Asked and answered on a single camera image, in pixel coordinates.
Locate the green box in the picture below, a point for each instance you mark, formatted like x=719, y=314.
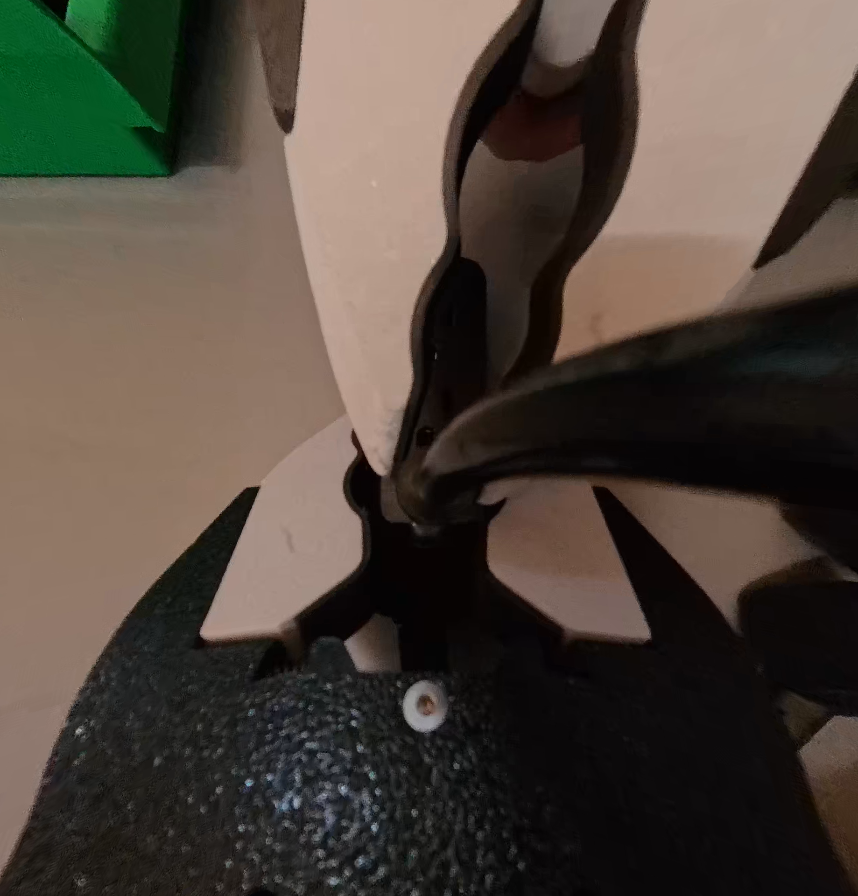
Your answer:
x=37, y=105

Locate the white cylindrical object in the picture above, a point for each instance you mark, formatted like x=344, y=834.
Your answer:
x=565, y=35

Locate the dark rounded object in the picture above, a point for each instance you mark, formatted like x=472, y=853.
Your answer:
x=814, y=644

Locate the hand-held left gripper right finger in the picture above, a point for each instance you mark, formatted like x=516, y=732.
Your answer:
x=716, y=140

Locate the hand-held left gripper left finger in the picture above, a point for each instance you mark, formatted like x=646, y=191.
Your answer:
x=373, y=210

